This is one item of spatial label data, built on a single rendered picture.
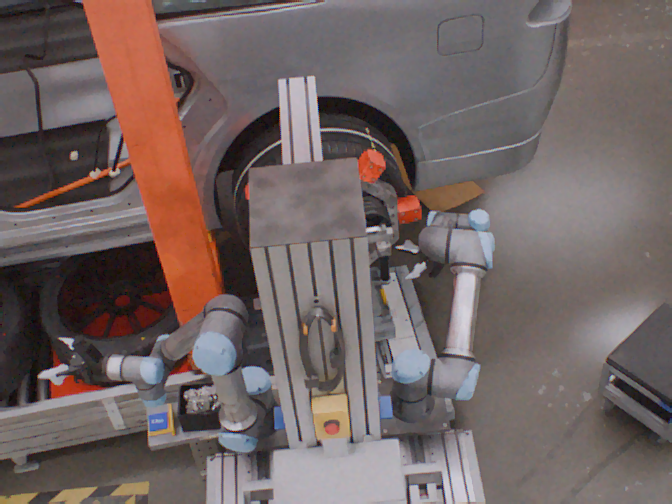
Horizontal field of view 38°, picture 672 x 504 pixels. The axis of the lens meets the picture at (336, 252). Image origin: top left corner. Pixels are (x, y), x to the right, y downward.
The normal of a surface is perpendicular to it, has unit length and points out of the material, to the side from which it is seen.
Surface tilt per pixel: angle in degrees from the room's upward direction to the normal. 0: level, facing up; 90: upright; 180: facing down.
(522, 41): 90
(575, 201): 0
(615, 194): 0
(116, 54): 90
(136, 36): 90
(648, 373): 0
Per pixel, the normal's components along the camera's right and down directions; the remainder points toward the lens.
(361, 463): -0.07, -0.67
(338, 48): 0.19, 0.72
